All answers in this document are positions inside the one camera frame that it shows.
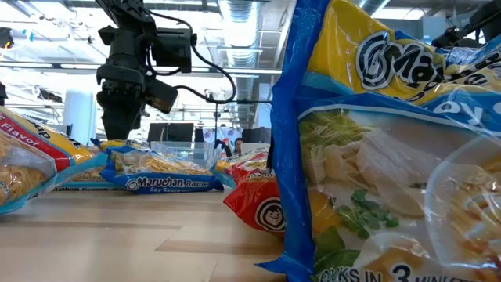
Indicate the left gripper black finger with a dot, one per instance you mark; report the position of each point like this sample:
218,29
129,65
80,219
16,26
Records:
111,119
129,117

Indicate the teal-edged Maruchan ramen packet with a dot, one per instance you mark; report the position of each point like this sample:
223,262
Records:
31,156
242,164
92,177

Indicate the blue soy sauce ramen packet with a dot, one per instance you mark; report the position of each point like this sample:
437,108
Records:
391,176
164,182

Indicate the red beef ramen packet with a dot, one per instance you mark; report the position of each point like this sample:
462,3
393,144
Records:
254,203

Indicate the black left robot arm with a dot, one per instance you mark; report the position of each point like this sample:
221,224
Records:
125,23

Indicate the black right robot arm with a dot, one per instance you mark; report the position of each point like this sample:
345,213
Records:
489,19

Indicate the white pillar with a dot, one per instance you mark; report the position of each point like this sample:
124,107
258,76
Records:
80,117

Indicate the black monitor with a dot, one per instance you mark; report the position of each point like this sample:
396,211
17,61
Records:
170,132

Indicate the clear plastic bin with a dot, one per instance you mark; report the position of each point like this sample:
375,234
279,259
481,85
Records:
188,150

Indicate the person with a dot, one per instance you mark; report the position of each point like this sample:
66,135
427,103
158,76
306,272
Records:
238,144

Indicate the black ceiling spotlight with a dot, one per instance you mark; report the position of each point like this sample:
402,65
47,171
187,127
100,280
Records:
5,38

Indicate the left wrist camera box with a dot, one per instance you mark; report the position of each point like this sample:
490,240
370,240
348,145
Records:
160,96

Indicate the black stand frame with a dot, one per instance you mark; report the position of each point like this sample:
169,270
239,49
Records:
254,102

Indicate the silver ventilation duct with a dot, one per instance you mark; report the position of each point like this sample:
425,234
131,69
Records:
242,39

